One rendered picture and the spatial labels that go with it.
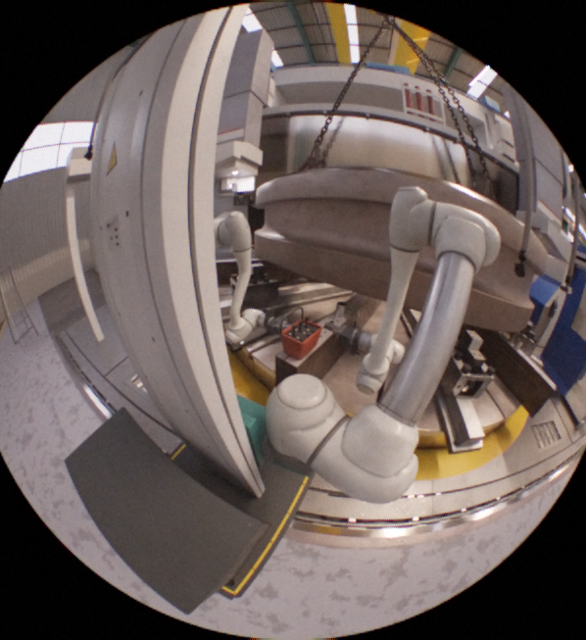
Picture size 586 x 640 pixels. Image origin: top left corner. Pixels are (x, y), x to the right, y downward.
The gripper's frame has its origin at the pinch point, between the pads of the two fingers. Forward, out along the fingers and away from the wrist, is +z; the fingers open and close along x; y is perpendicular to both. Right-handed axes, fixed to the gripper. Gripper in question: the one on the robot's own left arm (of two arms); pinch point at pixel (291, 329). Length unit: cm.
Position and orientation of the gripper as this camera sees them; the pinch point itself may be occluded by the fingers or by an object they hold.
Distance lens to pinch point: 107.0
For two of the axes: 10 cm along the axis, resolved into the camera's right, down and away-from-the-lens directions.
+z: 8.0, 2.2, -5.5
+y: 0.5, 9.0, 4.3
